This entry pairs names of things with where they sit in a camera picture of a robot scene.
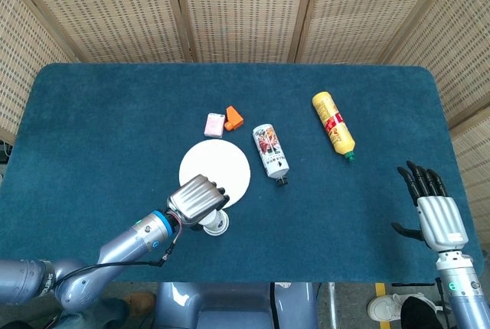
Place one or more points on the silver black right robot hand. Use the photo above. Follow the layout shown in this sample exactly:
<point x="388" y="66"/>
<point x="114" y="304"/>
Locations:
<point x="442" y="225"/>

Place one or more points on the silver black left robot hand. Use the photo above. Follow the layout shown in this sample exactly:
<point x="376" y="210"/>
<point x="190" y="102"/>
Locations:
<point x="195" y="199"/>

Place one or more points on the white paper cup green print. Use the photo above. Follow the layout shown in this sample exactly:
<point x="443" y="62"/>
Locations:
<point x="219" y="222"/>

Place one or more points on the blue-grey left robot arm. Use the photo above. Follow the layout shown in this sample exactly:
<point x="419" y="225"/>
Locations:
<point x="126" y="245"/>

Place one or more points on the white round plate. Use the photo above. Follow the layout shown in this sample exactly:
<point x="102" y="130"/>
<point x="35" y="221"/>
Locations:
<point x="218" y="160"/>

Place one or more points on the pink small box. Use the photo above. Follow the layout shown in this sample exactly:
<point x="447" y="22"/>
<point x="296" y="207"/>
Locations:
<point x="214" y="125"/>

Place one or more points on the white printed spray can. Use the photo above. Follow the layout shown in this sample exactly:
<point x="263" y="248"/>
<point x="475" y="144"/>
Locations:
<point x="271" y="153"/>

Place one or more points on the black trouser leg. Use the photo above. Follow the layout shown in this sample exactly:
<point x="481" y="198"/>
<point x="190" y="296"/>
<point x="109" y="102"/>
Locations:
<point x="417" y="311"/>

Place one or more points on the orange plastic block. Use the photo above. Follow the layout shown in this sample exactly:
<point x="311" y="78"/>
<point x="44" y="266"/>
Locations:
<point x="233" y="116"/>

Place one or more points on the white sneaker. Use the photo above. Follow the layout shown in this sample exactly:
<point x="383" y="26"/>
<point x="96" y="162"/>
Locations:
<point x="386" y="306"/>

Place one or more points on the blue-grey robot torso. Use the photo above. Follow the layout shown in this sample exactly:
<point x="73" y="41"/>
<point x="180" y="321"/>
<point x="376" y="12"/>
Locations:
<point x="229" y="306"/>

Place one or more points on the blue felt table cover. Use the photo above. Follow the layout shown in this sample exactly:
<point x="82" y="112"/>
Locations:
<point x="115" y="114"/>

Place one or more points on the brown shoe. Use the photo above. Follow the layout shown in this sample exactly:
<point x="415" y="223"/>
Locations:
<point x="141" y="302"/>

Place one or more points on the metal table leg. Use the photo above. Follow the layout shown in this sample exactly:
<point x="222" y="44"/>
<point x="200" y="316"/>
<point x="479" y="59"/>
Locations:
<point x="333" y="302"/>

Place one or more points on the blue jeans leg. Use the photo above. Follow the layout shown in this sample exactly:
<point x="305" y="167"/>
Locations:
<point x="111" y="311"/>

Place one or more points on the yellow squeeze bottle green cap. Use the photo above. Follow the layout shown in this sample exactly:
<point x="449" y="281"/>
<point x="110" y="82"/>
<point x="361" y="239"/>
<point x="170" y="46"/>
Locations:
<point x="334" y="124"/>

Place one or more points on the woven bamboo folding screen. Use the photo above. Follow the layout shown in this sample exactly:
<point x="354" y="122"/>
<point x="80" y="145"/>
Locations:
<point x="245" y="7"/>

